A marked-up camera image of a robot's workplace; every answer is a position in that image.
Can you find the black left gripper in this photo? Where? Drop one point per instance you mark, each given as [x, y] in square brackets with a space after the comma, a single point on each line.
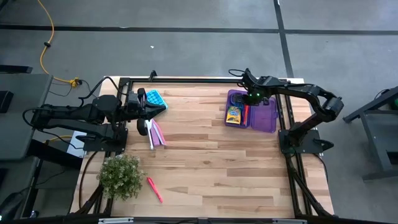
[140, 112]

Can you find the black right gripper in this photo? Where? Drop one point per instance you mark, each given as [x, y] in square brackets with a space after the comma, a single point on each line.
[253, 99]

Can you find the red marker pen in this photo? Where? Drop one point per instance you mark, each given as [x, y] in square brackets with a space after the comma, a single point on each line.
[246, 115]

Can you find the yellow crayon box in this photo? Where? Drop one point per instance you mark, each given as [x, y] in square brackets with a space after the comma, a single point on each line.
[234, 115]

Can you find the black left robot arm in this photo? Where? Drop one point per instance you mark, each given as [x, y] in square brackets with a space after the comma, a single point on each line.
[68, 113]

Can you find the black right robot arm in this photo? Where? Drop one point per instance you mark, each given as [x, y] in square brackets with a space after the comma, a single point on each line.
[311, 91]

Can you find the blue plastic container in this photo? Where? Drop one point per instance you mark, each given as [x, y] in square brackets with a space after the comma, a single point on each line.
[157, 99]

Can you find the purple plastic pencil box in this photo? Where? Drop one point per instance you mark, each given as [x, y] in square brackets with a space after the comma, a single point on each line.
[264, 119]

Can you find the potted plant with white flowers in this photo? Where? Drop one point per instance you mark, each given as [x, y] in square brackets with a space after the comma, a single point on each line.
[121, 177]

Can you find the pink highlighter pen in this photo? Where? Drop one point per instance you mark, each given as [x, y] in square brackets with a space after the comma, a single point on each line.
[154, 189]

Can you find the grey desk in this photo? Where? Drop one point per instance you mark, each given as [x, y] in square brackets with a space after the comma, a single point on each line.
[25, 130]

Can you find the black floor bar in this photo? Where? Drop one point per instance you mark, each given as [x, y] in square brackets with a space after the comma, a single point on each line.
[15, 69]

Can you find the black keyboard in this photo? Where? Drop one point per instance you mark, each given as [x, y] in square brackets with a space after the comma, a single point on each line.
[6, 101]

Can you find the black aluminium table frame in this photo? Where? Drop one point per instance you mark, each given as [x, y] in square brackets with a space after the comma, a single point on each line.
[202, 80]

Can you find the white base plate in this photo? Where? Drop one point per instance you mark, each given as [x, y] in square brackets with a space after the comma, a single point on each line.
[73, 146]

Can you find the black diagonal frame strut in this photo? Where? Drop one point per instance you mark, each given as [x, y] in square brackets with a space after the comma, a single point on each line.
[307, 189]
[93, 199]

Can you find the black metal stand frame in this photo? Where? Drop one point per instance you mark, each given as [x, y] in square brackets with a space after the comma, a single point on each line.
[374, 143]

